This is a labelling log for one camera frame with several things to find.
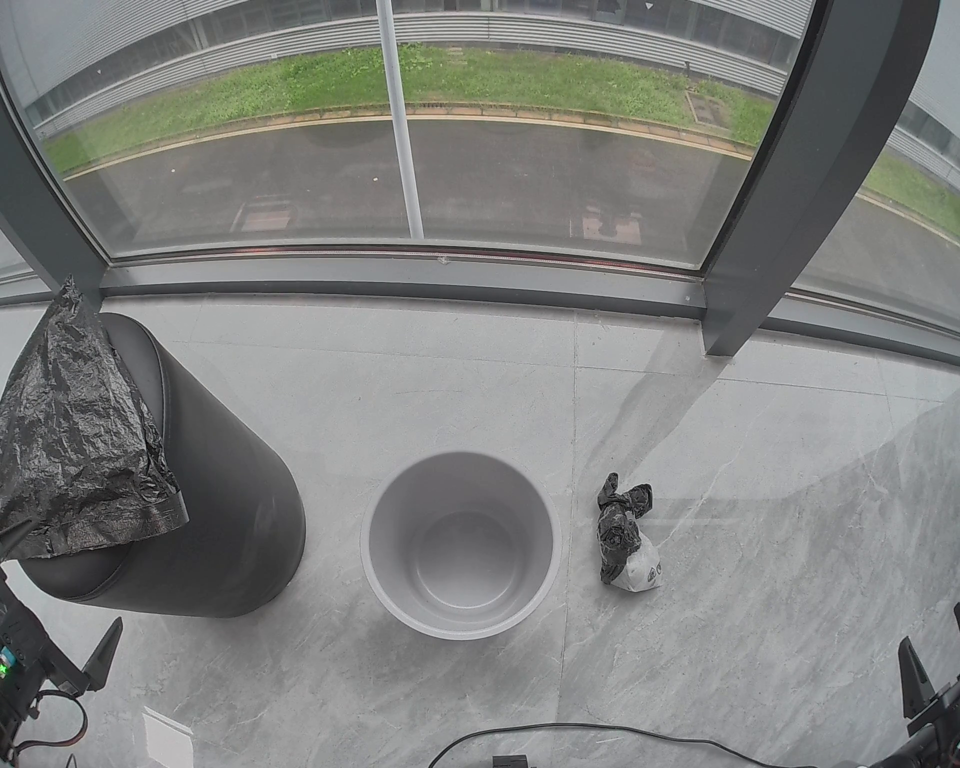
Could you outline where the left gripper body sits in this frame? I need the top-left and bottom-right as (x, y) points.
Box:
(0, 571), (93, 704)

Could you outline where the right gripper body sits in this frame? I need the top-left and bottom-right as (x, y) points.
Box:
(905, 677), (960, 741)

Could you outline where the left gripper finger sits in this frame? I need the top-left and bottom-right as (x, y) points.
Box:
(78, 616), (124, 696)

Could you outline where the black plastic bag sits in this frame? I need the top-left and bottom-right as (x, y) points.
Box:
(0, 275), (189, 561)

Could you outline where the crumpled black plastic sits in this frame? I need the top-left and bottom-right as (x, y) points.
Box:
(596, 472), (654, 587)

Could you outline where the white trash bin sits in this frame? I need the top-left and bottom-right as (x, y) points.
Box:
(360, 450), (564, 640)

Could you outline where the dark grey round chair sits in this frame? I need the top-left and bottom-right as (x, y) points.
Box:
(15, 312), (308, 620)

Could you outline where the white printed wrapper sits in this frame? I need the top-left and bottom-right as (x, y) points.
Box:
(613, 531), (663, 594)

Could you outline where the window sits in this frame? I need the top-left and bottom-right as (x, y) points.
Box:
(0, 0), (960, 360)

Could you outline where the black cable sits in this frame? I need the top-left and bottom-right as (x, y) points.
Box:
(437, 721), (867, 768)

